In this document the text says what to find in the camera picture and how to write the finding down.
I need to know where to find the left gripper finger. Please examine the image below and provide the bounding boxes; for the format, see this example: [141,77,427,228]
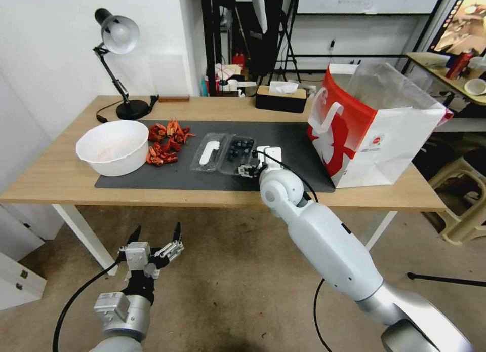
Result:
[118,225,142,262]
[151,222,186,270]

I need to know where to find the clear plastic takeout container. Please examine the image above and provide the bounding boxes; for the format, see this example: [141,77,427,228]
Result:
[189,133,260,176]

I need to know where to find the white oblong container label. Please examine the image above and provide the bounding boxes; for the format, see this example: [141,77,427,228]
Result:
[199,140,221,166]

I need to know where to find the black tissue box wooden lid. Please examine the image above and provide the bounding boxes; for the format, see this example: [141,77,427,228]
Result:
[255,85,307,115]

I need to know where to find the red white takeout bag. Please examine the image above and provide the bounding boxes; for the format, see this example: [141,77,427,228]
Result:
[306,62,455,189]

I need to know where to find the black desk mat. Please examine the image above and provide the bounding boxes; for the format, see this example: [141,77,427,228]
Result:
[94,119,337,193]

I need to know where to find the white tissue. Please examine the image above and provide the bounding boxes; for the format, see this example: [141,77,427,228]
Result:
[268,81,300,95]

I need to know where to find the white round bowl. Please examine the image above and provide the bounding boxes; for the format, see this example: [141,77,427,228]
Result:
[75,120,150,178]

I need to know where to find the white cardboard box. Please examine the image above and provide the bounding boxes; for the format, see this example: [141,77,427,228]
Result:
[214,63,243,84]

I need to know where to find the wooden table white legs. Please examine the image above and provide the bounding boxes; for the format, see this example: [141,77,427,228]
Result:
[0,95,450,279]

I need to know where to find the black light stand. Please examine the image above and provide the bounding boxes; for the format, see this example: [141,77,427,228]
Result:
[265,0,305,88]

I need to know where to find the black metal rack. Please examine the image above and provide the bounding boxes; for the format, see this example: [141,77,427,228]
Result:
[200,0,233,98]

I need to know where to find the white drawer cabinet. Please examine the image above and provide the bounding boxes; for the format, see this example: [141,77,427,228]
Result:
[0,204,65,311]

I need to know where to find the black desk lamp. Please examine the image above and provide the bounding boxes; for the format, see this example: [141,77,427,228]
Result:
[93,8,151,121]

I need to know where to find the white softbox panel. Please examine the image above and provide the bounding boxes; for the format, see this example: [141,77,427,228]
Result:
[248,0,269,34]

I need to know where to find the beige side table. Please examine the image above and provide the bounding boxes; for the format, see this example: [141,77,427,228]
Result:
[403,52,486,106]

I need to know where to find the beige plastic stool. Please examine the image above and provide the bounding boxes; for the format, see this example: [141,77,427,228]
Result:
[429,148,486,247]

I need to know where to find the black tripod leg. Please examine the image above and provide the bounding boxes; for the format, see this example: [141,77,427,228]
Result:
[407,272,486,289]

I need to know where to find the red bottle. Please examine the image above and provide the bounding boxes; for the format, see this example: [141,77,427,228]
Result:
[445,52,474,80]

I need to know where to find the computer monitor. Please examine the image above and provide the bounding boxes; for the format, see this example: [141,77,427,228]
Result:
[429,0,486,57]

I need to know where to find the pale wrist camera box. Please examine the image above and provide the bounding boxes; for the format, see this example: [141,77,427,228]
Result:
[125,242,153,271]
[262,146,284,170]

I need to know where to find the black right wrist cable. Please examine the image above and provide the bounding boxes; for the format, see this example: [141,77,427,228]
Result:
[262,149,320,205]

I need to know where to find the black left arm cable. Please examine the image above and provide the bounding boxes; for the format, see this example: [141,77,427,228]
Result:
[52,261,127,352]

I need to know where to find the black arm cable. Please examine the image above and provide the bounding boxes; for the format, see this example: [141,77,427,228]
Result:
[52,261,127,352]
[312,279,332,352]

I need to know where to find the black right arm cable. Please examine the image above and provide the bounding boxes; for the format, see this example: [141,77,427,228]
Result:
[312,279,332,352]

